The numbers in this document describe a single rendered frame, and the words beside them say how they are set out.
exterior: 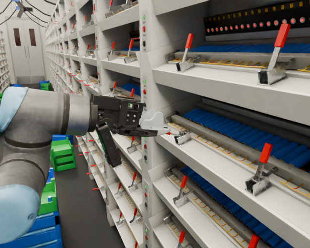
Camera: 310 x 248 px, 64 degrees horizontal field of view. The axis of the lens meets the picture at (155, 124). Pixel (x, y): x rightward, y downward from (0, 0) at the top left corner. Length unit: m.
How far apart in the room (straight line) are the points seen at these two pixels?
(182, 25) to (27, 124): 0.53
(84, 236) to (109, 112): 1.32
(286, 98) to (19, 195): 0.42
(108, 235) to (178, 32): 1.36
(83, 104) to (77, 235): 1.38
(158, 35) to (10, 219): 0.60
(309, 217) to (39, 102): 0.50
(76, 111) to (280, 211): 0.41
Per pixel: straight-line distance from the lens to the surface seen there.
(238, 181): 0.52
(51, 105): 0.53
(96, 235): 1.80
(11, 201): 0.44
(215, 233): 0.69
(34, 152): 0.55
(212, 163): 0.58
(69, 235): 1.85
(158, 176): 0.90
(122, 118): 0.56
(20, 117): 0.53
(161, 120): 0.61
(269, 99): 0.42
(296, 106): 0.40
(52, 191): 1.52
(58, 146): 2.85
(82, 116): 0.53
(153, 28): 0.79
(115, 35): 1.47
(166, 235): 0.97
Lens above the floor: 1.15
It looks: 17 degrees down
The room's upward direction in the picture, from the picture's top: straight up
